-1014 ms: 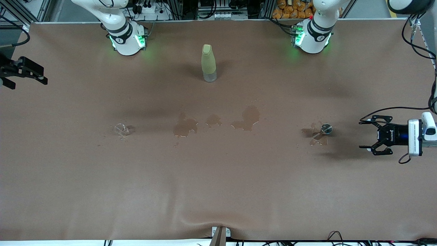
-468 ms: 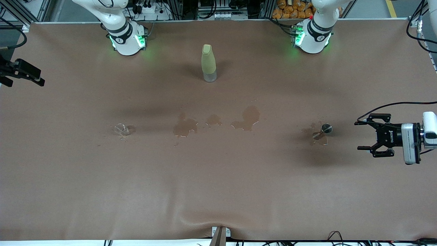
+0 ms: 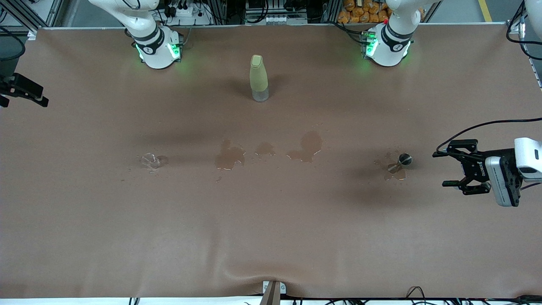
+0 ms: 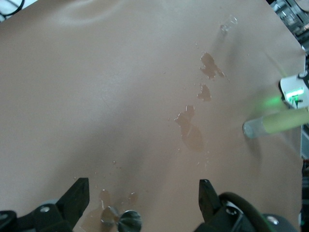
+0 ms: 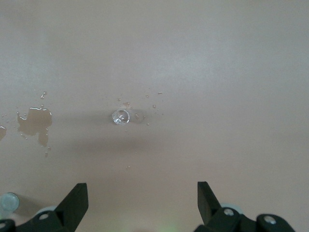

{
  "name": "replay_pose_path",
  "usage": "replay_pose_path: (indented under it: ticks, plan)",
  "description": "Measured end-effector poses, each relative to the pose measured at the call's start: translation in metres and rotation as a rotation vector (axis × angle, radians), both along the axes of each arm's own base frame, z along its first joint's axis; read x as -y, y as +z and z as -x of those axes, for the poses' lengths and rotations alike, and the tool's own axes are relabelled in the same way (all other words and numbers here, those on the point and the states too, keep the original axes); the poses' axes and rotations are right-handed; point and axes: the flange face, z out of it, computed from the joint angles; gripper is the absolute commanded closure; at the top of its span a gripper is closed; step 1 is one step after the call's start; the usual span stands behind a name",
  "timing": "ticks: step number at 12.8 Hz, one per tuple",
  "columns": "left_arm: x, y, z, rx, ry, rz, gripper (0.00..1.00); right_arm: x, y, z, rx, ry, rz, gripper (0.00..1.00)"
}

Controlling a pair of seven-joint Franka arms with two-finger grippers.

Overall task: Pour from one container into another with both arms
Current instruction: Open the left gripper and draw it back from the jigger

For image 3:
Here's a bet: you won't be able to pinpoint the clear glass shaker cup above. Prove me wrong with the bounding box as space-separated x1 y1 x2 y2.
141 152 161 170

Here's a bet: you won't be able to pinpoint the brown liquid puddle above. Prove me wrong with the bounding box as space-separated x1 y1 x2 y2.
374 149 408 182
254 141 276 157
214 138 246 172
286 131 324 164

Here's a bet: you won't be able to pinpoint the orange packaged snacks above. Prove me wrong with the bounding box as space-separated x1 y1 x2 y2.
337 0 392 24

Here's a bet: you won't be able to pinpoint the white power strip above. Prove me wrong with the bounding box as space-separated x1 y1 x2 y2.
167 3 205 18

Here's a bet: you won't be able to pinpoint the brown table mat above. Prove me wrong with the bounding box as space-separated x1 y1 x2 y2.
0 23 542 299

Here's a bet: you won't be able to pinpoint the yellow-green bottle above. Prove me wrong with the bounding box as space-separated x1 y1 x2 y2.
249 54 270 103

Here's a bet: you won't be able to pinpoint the black electrical control unit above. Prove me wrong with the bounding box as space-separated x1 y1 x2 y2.
246 0 309 25

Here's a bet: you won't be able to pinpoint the metal table edge bracket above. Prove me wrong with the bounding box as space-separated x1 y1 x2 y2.
259 280 287 305

